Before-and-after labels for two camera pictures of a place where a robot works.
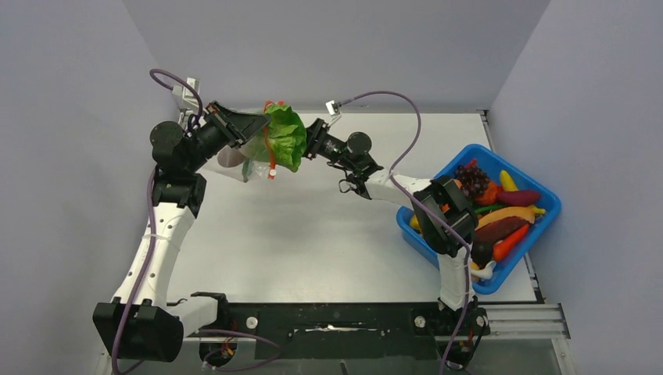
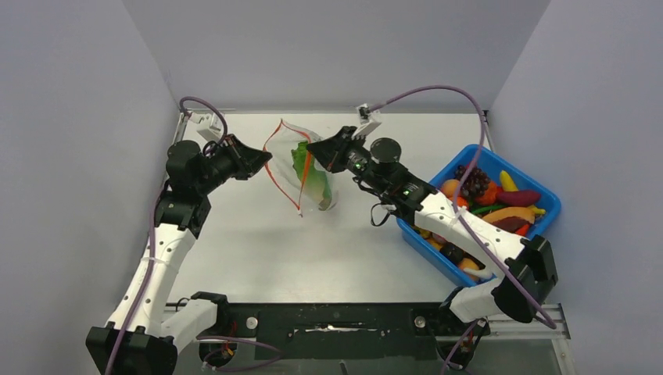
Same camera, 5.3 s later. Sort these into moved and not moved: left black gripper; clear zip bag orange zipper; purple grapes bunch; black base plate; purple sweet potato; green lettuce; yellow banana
Moved: green lettuce; clear zip bag orange zipper; left black gripper
Not moved: purple sweet potato; purple grapes bunch; black base plate; yellow banana
